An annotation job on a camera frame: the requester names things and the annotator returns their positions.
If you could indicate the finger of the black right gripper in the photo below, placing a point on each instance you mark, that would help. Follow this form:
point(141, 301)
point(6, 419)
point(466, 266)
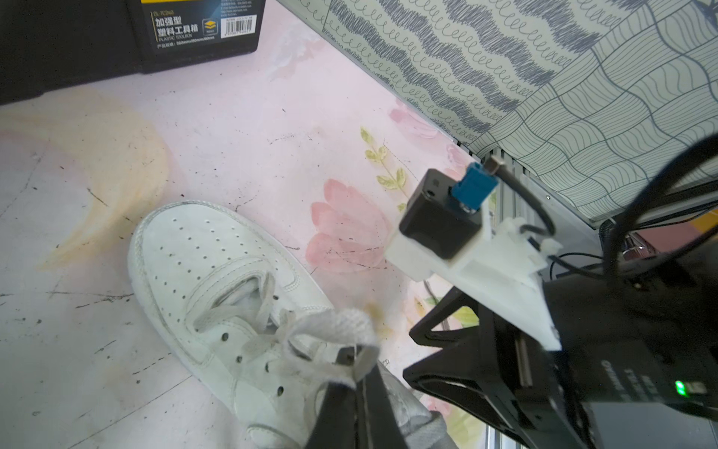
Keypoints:
point(533, 416)
point(459, 326)

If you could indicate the yellow black plastic toolbox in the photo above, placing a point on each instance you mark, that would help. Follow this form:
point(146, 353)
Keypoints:
point(50, 45)

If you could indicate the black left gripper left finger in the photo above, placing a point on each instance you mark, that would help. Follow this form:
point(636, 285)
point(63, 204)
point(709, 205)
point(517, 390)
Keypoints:
point(335, 427)

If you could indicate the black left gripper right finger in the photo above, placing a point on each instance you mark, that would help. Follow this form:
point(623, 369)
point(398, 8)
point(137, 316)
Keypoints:
point(377, 426)

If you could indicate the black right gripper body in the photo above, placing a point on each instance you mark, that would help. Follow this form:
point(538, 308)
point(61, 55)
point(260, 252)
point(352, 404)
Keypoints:
point(592, 362)

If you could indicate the white sneaker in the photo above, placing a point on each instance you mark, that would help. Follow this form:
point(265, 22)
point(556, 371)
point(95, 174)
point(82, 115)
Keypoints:
point(247, 319)

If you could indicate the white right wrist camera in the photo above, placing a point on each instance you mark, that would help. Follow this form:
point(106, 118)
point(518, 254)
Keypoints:
point(446, 230)

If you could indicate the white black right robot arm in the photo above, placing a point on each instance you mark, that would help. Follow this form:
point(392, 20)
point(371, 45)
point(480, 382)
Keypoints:
point(701, 250)

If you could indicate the pink floral table mat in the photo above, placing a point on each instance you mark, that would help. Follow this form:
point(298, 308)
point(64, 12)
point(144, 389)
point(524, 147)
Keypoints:
point(299, 136)

